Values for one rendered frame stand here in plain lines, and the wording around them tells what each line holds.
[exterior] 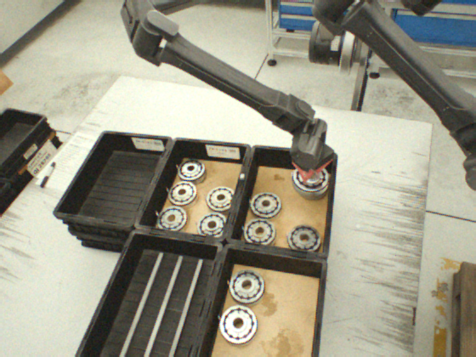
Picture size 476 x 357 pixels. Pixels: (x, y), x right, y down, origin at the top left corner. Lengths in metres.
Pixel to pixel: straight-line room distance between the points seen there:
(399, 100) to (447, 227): 1.06
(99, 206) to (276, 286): 0.70
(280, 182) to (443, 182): 1.41
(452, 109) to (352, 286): 0.70
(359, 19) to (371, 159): 0.96
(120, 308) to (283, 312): 0.48
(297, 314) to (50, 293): 0.87
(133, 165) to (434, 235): 1.63
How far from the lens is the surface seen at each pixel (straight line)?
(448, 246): 2.33
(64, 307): 1.48
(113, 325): 1.23
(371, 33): 0.76
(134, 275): 1.27
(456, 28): 3.00
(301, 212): 1.29
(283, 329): 1.13
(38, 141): 2.40
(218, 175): 1.41
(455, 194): 2.54
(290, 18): 3.07
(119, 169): 1.55
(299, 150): 0.90
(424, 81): 0.80
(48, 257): 1.61
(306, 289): 1.17
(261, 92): 0.91
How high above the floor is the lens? 1.91
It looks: 51 degrees down
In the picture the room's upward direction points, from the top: 10 degrees counter-clockwise
